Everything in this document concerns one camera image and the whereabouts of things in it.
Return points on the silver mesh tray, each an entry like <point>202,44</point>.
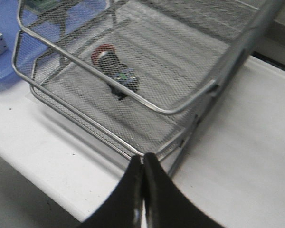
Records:
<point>41,66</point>
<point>125,125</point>
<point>179,49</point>

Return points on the red emergency stop button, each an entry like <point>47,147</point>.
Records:
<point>105,58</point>

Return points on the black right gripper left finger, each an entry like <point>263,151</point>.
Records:
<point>124,207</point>

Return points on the blue plastic tray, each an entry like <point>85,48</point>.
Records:
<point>9,28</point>

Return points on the silver mesh top tray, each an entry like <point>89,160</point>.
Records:
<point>179,49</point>

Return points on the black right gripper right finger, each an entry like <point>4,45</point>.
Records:
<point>166,206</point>

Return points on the grey metal rack frame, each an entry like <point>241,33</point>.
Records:
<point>195,110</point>

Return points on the silver mesh bottom tray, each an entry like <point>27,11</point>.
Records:
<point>125,125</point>

